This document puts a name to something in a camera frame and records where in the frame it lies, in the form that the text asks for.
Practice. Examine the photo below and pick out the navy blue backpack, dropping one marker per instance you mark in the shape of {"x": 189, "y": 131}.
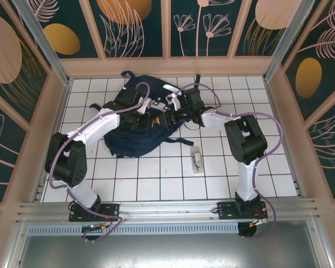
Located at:
{"x": 134, "y": 142}

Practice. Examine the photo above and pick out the clear plastic pencil case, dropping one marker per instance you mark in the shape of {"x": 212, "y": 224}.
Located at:
{"x": 196, "y": 162}

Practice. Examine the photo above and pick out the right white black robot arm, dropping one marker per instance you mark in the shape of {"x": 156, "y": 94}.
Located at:
{"x": 245, "y": 136}

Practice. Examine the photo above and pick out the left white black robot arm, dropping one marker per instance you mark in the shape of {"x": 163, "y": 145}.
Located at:
{"x": 95, "y": 128}

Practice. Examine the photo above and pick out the steel sheet panel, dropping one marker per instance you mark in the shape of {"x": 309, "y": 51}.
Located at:
{"x": 167, "y": 251}

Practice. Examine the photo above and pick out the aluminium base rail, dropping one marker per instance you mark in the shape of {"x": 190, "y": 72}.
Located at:
{"x": 167, "y": 208}

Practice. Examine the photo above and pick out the aluminium side rail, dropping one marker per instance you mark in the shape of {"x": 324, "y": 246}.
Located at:
{"x": 51, "y": 139}
{"x": 286, "y": 139}

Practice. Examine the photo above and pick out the aluminium frame post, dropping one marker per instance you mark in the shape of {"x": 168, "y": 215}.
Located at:
{"x": 289, "y": 42}
{"x": 45, "y": 42}

